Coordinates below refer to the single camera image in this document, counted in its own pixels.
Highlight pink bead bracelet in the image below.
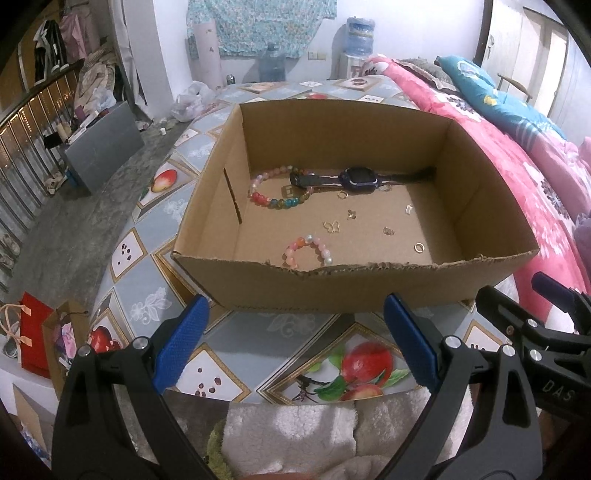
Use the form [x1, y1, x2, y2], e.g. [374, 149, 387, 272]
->
[281, 233, 335, 271]

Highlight brown cardboard box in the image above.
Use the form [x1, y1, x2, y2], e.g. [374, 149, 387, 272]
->
[172, 100, 538, 314]

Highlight multicolour bead bracelet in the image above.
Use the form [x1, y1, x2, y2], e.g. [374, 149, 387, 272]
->
[247, 164, 317, 211]

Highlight white fluffy towel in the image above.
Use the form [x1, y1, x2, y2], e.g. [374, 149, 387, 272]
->
[221, 389, 477, 480]

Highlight brown paper bag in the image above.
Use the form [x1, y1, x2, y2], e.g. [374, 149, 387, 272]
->
[42, 300, 89, 399]

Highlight pink floral bed quilt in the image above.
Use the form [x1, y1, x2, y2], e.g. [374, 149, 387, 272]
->
[361, 54, 590, 333]

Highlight red gift bag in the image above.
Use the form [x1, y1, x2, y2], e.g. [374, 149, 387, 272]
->
[20, 292, 53, 379]

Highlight dark purple smart watch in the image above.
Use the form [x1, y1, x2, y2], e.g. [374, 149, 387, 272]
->
[290, 166, 437, 193]

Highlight blue floral pillow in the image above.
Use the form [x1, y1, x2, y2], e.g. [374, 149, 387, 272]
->
[437, 55, 566, 150]

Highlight grey flat board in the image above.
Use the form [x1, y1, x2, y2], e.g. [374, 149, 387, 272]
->
[60, 102, 144, 194]

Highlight wooden stair railing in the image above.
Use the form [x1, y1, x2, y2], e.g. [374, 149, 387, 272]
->
[1, 61, 83, 245]

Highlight blue water dispenser bottle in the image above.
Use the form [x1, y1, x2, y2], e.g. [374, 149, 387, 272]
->
[345, 17, 375, 57]

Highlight white plastic bag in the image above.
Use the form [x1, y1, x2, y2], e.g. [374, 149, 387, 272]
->
[171, 81, 215, 122]

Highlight teal floral hanging cloth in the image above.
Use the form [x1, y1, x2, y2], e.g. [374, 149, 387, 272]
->
[186, 0, 337, 59]

